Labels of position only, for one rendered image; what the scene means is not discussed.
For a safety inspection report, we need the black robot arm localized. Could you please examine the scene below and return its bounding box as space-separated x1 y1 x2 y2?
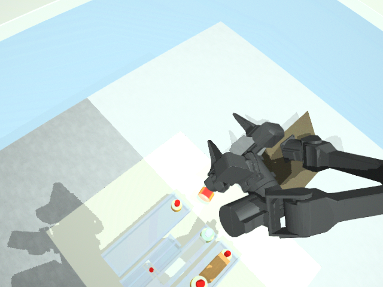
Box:
211 135 383 239

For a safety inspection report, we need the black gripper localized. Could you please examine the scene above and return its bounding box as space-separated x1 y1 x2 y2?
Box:
204 113 284 194

